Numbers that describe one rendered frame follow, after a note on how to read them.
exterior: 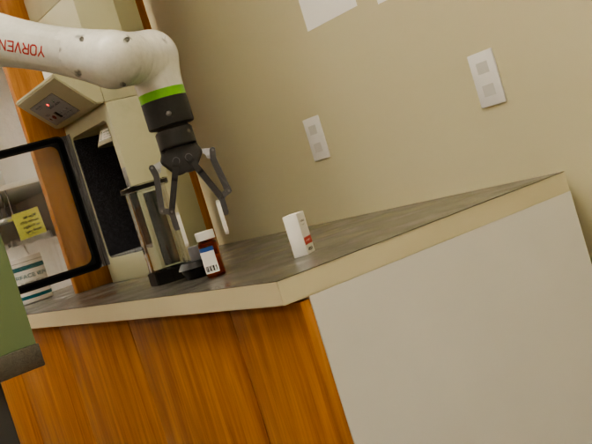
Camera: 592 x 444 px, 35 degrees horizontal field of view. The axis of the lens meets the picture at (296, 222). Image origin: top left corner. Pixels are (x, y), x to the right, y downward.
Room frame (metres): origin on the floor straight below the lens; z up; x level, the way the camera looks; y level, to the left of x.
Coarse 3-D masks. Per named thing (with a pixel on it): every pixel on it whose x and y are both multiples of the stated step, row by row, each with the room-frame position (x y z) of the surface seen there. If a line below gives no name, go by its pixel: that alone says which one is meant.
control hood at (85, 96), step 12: (48, 84) 2.43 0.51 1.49; (60, 84) 2.41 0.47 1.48; (72, 84) 2.41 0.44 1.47; (84, 84) 2.42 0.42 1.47; (24, 96) 2.59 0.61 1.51; (36, 96) 2.54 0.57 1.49; (60, 96) 2.48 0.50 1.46; (72, 96) 2.45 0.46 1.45; (84, 96) 2.42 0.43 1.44; (96, 96) 2.44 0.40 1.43; (24, 108) 2.65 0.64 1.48; (84, 108) 2.49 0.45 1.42; (72, 120) 2.61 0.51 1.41
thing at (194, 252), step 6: (192, 246) 1.95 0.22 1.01; (192, 252) 1.94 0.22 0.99; (198, 252) 1.94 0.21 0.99; (192, 258) 1.95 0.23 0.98; (198, 258) 1.94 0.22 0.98; (186, 264) 1.93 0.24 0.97; (192, 264) 1.92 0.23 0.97; (198, 264) 1.91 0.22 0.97; (180, 270) 1.94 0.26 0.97; (186, 270) 1.92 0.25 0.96; (192, 270) 1.92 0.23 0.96; (198, 270) 1.92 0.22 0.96; (204, 270) 1.92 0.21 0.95; (186, 276) 1.94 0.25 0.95; (192, 276) 1.93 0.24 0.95; (198, 276) 1.92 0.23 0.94; (204, 276) 1.93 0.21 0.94
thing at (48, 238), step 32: (0, 160) 2.61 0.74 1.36; (32, 160) 2.65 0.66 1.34; (0, 192) 2.60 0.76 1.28; (32, 192) 2.64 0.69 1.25; (64, 192) 2.68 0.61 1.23; (0, 224) 2.59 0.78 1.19; (32, 224) 2.63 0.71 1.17; (64, 224) 2.66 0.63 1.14; (32, 256) 2.61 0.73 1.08; (64, 256) 2.65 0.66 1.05
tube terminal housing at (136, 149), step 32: (64, 0) 2.49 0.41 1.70; (96, 0) 2.48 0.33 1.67; (128, 0) 2.64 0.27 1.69; (128, 96) 2.49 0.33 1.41; (64, 128) 2.71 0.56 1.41; (96, 128) 2.61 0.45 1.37; (128, 128) 2.47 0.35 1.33; (128, 160) 2.45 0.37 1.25; (192, 192) 2.68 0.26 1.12; (192, 224) 2.59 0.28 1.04; (128, 256) 2.58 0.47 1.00
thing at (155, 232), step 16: (144, 192) 2.04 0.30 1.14; (144, 208) 2.04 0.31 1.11; (144, 224) 2.05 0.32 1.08; (160, 224) 2.05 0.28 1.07; (144, 240) 2.05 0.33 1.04; (160, 240) 2.04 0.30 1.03; (176, 240) 2.06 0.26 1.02; (144, 256) 2.07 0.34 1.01; (160, 256) 2.04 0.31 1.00; (176, 256) 2.05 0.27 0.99
